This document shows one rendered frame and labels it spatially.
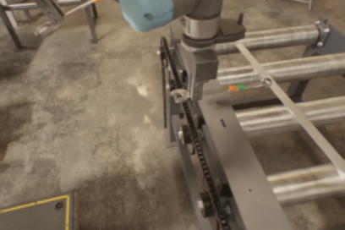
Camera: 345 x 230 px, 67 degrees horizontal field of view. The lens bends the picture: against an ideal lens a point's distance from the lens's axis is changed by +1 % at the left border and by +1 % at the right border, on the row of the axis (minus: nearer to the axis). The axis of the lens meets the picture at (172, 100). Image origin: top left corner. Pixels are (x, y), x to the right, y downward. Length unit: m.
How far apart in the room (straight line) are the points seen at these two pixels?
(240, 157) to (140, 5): 0.44
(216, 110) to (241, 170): 0.20
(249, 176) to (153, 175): 1.37
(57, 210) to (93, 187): 0.43
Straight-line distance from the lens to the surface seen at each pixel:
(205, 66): 0.52
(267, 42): 1.64
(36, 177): 2.19
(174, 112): 1.82
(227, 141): 0.70
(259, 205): 0.63
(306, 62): 1.50
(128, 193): 1.93
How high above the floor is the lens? 1.72
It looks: 46 degrees down
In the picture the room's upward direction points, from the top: straight up
